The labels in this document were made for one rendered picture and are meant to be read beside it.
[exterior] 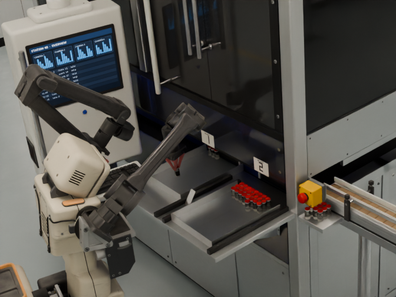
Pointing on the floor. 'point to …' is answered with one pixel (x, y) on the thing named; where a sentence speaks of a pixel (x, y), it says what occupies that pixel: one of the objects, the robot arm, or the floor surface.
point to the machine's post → (294, 139)
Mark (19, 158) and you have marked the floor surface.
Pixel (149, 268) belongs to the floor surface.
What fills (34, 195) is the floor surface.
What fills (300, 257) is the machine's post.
